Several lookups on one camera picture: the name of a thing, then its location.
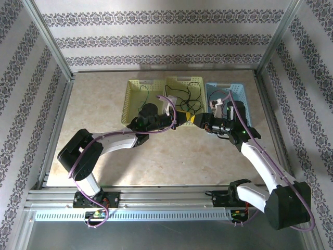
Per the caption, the grey metal sheet panel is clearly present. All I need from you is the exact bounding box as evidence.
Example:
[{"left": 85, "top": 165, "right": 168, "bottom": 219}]
[{"left": 24, "top": 208, "right": 313, "bottom": 250}]

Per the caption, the slotted grey cable duct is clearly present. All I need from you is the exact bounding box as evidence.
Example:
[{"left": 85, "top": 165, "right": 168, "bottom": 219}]
[{"left": 35, "top": 209, "right": 234, "bottom": 222}]

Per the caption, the aluminium side rail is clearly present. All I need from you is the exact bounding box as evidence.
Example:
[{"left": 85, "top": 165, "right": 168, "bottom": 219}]
[
  {"left": 36, "top": 78, "right": 75, "bottom": 190},
  {"left": 253, "top": 72, "right": 297, "bottom": 187}
]

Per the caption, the pale green plastic basket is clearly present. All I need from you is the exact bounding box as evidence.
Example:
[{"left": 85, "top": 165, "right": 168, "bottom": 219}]
[{"left": 121, "top": 79, "right": 167, "bottom": 126}]

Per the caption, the red cable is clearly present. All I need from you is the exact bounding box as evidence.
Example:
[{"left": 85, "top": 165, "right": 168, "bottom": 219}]
[{"left": 209, "top": 89, "right": 232, "bottom": 105}]

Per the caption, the aluminium mounting rail beam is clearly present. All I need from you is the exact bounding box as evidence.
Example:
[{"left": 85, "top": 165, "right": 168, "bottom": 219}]
[{"left": 24, "top": 185, "right": 309, "bottom": 209}]

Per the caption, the aluminium frame post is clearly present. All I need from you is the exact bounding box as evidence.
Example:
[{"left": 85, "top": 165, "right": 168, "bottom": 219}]
[
  {"left": 24, "top": 0, "right": 75, "bottom": 82},
  {"left": 256, "top": 0, "right": 304, "bottom": 76}
]

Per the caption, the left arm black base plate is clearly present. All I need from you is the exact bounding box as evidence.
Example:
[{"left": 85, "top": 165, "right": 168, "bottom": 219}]
[{"left": 72, "top": 191, "right": 122, "bottom": 209}]

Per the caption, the pale yellow plastic basket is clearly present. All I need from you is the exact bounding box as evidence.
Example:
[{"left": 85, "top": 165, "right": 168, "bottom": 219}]
[{"left": 163, "top": 76, "right": 209, "bottom": 128}]

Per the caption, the aluminium back rail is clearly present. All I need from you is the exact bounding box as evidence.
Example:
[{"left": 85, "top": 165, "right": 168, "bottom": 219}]
[{"left": 71, "top": 68, "right": 258, "bottom": 74}]

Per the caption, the light blue plastic basket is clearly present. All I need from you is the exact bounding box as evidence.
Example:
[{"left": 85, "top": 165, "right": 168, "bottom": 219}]
[{"left": 204, "top": 83, "right": 254, "bottom": 135}]

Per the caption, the black cable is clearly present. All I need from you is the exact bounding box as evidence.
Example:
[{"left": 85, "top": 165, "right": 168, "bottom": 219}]
[{"left": 165, "top": 81, "right": 207, "bottom": 117}]

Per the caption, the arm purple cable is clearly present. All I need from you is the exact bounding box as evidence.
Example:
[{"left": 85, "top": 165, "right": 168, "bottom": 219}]
[
  {"left": 220, "top": 92, "right": 316, "bottom": 232},
  {"left": 68, "top": 95, "right": 176, "bottom": 229}
]

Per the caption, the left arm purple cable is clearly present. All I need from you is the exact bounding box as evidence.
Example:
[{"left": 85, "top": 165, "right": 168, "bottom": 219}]
[{"left": 68, "top": 95, "right": 176, "bottom": 229}]

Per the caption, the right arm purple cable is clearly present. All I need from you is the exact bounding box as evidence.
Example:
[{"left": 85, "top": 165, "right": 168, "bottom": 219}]
[{"left": 220, "top": 92, "right": 316, "bottom": 232}]

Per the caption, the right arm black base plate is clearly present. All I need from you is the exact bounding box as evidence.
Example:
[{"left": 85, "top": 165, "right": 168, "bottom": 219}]
[{"left": 205, "top": 189, "right": 260, "bottom": 208}]

